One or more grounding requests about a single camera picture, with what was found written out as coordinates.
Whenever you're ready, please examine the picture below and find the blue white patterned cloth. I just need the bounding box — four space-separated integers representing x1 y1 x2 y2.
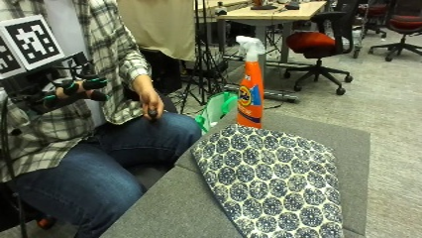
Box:
190 123 347 238

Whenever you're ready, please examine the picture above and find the the person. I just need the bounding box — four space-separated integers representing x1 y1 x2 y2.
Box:
0 0 204 238

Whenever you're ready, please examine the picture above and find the dark office chair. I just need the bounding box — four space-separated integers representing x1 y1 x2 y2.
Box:
355 0 390 40

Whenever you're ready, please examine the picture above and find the grey upholstered bench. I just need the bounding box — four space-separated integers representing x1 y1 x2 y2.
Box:
99 108 371 238

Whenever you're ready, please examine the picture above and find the orange spray bottle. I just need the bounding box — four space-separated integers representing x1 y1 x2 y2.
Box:
234 35 268 130

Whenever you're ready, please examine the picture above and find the grey power strip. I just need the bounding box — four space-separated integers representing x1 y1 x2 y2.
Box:
222 83 301 104

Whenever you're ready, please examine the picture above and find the green white bag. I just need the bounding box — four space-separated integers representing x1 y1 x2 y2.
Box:
194 90 240 136

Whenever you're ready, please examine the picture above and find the red black office chair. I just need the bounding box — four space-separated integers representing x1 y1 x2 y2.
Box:
282 0 366 97
366 0 422 62

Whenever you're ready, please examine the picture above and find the wooden desk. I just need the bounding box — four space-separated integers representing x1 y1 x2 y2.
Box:
216 0 330 64

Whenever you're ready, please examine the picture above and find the black tripod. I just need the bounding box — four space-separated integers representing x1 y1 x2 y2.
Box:
178 0 230 115

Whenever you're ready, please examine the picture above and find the white marker cube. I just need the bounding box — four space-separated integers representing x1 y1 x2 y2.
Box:
0 14 68 80

